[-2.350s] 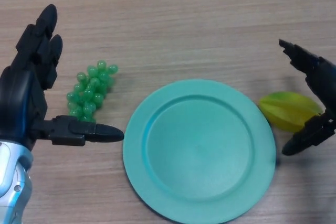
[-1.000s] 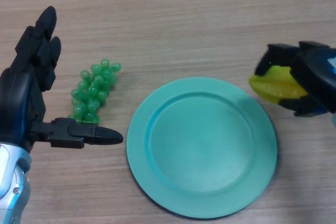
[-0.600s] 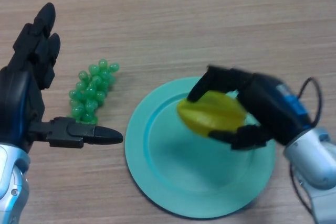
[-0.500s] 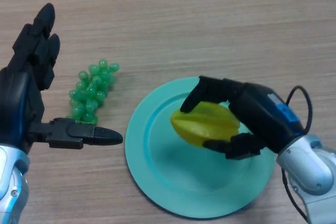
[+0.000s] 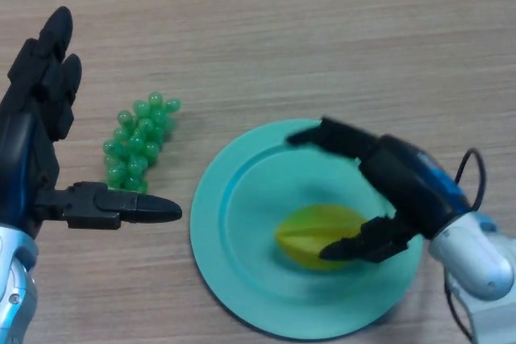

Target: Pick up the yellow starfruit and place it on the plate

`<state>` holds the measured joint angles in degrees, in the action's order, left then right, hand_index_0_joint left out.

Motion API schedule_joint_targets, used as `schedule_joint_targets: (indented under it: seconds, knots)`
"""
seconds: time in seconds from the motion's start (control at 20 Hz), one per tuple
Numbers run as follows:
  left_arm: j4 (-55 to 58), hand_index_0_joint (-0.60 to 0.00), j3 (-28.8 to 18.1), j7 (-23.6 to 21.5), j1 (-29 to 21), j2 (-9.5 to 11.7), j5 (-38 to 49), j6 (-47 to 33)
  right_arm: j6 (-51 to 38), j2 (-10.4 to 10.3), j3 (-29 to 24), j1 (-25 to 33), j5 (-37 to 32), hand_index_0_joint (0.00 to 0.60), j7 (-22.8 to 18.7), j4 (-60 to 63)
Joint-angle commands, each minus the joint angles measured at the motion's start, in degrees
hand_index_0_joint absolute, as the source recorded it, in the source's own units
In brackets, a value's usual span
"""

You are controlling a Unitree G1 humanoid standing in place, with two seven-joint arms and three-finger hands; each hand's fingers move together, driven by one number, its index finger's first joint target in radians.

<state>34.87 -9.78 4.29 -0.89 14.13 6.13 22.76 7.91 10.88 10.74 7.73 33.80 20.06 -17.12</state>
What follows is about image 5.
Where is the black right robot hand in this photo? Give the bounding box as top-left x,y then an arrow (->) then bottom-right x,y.
285,117 -> 472,265

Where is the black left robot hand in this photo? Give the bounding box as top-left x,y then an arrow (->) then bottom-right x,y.
0,6 -> 183,238

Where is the yellow starfruit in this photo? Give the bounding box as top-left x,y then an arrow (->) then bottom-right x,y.
274,205 -> 370,272

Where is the teal round plate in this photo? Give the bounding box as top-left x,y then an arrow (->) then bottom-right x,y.
189,118 -> 424,341

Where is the green grape bunch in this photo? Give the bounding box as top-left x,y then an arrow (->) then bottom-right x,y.
102,92 -> 181,194

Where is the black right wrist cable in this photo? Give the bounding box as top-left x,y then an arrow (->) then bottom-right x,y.
444,147 -> 488,341

